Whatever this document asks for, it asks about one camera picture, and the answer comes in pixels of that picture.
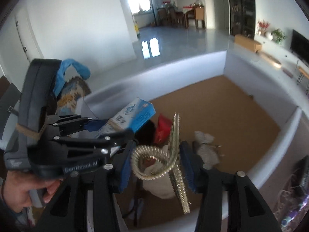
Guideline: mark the round wooden tub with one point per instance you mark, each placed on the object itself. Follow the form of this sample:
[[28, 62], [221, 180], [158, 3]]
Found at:
[[271, 60]]

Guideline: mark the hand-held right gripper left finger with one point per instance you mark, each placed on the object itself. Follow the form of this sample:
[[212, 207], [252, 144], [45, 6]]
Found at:
[[126, 169]]

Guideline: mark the bushy green potted plant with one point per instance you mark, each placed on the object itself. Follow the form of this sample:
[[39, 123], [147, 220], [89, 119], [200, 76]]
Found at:
[[278, 35]]

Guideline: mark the black television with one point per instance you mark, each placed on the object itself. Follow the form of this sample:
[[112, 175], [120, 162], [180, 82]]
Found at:
[[300, 44]]

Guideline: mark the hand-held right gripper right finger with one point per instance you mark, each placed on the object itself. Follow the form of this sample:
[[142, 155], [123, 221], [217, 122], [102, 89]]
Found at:
[[189, 169]]

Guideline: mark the cream knitted hat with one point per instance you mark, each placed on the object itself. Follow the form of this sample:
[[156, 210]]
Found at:
[[157, 186]]

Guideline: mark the cardboard box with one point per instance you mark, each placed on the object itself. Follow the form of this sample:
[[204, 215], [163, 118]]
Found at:
[[247, 42]]

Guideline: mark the blue white carton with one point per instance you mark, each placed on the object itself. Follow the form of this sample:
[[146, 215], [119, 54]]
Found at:
[[135, 116]]

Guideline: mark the wooden dining table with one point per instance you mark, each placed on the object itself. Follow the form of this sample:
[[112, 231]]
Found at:
[[169, 15]]

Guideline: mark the red flowers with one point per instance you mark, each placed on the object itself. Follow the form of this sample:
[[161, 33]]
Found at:
[[263, 25]]

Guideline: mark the wooden sideboard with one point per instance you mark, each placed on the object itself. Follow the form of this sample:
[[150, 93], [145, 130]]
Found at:
[[200, 15]]

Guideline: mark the purple toy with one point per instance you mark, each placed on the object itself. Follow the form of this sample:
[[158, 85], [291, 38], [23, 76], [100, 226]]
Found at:
[[293, 218]]

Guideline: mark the person's left hand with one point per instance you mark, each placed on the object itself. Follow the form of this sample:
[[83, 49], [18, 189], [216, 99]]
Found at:
[[19, 188]]

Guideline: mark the white vase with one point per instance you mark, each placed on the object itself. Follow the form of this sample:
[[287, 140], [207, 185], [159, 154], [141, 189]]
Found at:
[[269, 35]]

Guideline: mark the silver rhinestone hair claw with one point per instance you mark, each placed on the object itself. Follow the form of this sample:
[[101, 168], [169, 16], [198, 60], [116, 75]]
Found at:
[[207, 154]]

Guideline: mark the dark display cabinet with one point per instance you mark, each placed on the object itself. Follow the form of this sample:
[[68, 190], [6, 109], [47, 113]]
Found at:
[[241, 7]]

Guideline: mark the patterned cushion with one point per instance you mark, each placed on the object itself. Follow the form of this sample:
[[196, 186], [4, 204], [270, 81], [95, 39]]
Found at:
[[72, 94]]

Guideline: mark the red packet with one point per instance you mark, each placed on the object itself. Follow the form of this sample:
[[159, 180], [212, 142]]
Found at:
[[163, 128]]

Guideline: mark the white television cabinet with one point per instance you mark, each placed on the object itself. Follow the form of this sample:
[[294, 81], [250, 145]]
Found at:
[[277, 50]]

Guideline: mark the person's left forearm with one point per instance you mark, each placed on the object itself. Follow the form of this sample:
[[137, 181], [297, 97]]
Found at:
[[9, 220]]

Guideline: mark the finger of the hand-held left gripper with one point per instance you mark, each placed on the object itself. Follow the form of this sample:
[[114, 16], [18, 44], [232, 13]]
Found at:
[[99, 125], [96, 142]]

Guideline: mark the gold rhinestone hair clip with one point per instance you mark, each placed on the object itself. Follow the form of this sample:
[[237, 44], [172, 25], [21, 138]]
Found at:
[[174, 130]]

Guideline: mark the white storage box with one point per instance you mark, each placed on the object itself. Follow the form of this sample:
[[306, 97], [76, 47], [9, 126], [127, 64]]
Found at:
[[169, 77]]

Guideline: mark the dark grey bag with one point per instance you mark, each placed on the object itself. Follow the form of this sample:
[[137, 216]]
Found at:
[[9, 106]]

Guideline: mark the wooden bench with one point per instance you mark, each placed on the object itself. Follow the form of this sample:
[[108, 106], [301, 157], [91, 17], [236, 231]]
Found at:
[[303, 71]]

